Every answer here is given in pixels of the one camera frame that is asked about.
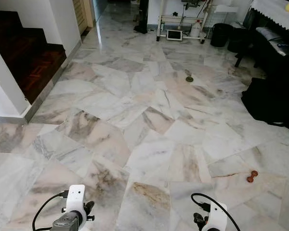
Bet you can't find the small red dumbbell toy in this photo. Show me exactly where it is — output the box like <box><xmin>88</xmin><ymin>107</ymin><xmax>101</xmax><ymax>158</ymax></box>
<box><xmin>246</xmin><ymin>170</ymin><xmax>259</xmax><ymax>183</ymax></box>

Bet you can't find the large black bag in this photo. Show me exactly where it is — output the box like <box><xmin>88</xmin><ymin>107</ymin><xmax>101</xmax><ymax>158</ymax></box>
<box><xmin>241</xmin><ymin>76</ymin><xmax>289</xmax><ymax>130</ymax></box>

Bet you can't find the dark wooden staircase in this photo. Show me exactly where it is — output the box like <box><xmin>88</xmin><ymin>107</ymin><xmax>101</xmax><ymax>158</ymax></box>
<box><xmin>0</xmin><ymin>10</ymin><xmax>67</xmax><ymax>104</ymax></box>

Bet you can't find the black round waste bin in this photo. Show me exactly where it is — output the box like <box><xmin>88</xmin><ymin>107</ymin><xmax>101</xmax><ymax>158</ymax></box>
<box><xmin>227</xmin><ymin>27</ymin><xmax>251</xmax><ymax>54</ymax></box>
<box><xmin>210</xmin><ymin>23</ymin><xmax>234</xmax><ymax>48</ymax></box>

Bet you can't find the white framed tablet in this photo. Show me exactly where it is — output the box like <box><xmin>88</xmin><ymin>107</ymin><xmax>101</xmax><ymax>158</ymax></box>
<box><xmin>166</xmin><ymin>29</ymin><xmax>183</xmax><ymax>41</ymax></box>

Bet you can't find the black bench with grey cushion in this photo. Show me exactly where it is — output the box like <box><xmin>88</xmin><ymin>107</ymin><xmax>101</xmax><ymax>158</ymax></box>
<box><xmin>234</xmin><ymin>26</ymin><xmax>289</xmax><ymax>78</ymax></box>

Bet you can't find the white plastic bottle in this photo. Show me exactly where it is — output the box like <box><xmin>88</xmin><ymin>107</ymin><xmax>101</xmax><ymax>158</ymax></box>
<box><xmin>190</xmin><ymin>20</ymin><xmax>203</xmax><ymax>39</ymax></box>

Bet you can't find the wooden door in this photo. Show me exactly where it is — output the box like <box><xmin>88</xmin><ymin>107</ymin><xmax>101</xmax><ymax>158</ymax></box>
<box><xmin>72</xmin><ymin>0</ymin><xmax>95</xmax><ymax>35</ymax></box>

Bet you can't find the black upright appliance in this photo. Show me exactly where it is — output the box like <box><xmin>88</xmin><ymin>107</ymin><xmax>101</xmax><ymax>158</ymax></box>
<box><xmin>133</xmin><ymin>0</ymin><xmax>150</xmax><ymax>34</ymax></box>

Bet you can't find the white metal rack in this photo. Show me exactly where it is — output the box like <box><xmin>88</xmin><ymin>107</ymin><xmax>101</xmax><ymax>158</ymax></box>
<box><xmin>156</xmin><ymin>0</ymin><xmax>209</xmax><ymax>44</ymax></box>

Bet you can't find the table with white tablecloth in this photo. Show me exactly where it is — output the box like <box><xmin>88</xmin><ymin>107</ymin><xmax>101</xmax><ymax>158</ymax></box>
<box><xmin>243</xmin><ymin>0</ymin><xmax>289</xmax><ymax>35</ymax></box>

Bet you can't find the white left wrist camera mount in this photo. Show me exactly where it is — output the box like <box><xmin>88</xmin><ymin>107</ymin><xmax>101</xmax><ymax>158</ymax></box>
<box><xmin>65</xmin><ymin>185</ymin><xmax>86</xmax><ymax>222</ymax></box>

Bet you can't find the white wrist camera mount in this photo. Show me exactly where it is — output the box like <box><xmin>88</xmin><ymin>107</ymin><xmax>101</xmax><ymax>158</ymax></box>
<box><xmin>65</xmin><ymin>185</ymin><xmax>86</xmax><ymax>222</ymax></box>
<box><xmin>204</xmin><ymin>201</ymin><xmax>228</xmax><ymax>231</ymax></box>

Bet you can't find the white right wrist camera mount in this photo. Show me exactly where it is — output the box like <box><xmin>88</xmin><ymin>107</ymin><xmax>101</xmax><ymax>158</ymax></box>
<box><xmin>204</xmin><ymin>201</ymin><xmax>228</xmax><ymax>231</ymax></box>

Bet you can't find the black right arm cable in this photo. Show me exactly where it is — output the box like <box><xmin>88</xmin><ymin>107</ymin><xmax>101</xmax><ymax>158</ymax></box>
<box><xmin>191</xmin><ymin>192</ymin><xmax>242</xmax><ymax>231</ymax></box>

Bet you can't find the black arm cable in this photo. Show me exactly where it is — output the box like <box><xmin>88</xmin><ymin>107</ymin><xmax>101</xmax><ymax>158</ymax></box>
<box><xmin>32</xmin><ymin>191</ymin><xmax>69</xmax><ymax>231</ymax></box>
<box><xmin>191</xmin><ymin>192</ymin><xmax>242</xmax><ymax>231</ymax></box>

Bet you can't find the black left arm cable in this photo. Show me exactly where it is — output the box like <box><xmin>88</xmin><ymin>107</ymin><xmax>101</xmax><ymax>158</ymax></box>
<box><xmin>32</xmin><ymin>191</ymin><xmax>69</xmax><ymax>231</ymax></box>

